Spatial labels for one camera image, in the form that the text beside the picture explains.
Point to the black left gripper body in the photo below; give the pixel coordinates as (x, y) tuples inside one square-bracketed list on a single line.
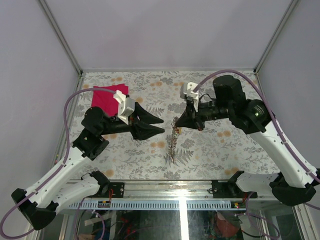
[(133, 120)]

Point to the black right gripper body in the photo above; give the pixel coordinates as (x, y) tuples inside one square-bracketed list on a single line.
[(205, 111)]

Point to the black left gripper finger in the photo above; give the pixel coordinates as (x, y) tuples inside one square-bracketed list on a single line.
[(145, 116), (145, 132)]

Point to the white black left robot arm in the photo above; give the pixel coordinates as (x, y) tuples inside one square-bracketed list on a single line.
[(83, 151)]

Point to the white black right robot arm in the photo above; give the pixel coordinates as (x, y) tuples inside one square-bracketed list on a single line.
[(296, 180)]

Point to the red folded cloth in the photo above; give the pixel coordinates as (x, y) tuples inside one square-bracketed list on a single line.
[(106, 101)]

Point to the floral table mat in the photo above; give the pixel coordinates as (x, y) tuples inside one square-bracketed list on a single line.
[(217, 152)]

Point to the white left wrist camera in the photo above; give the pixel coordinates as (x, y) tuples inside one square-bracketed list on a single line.
[(126, 106)]

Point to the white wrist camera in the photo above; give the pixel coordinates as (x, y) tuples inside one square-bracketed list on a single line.
[(188, 92), (126, 106)]

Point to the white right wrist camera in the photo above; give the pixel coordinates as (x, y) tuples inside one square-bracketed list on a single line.
[(188, 92)]

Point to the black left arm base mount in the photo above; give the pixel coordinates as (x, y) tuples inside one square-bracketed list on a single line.
[(114, 190)]

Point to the aluminium front rail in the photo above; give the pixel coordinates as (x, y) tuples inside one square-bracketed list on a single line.
[(140, 190)]

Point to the white slotted cable duct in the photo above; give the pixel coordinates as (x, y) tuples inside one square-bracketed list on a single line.
[(160, 205)]

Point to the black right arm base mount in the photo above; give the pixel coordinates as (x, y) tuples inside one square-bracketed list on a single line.
[(223, 189)]

